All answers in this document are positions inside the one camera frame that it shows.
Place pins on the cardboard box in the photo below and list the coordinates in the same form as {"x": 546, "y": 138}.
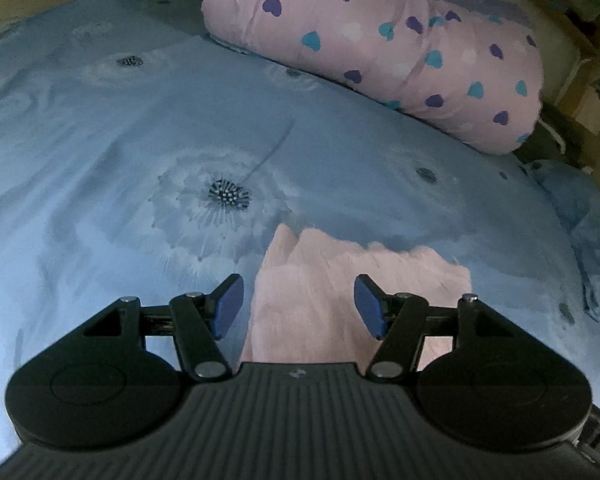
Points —
{"x": 594, "y": 110}

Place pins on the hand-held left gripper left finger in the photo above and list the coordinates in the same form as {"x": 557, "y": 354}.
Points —
{"x": 227, "y": 307}

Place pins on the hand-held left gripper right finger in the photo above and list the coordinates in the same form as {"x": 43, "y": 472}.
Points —
{"x": 370, "y": 305}

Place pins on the pink fuzzy small garment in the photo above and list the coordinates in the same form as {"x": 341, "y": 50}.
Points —
{"x": 320, "y": 300}

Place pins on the pink heart print quilt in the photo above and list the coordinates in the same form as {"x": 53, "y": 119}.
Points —
{"x": 380, "y": 45}

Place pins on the blue dandelion print bed sheet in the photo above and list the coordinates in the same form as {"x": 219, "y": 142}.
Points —
{"x": 105, "y": 160}

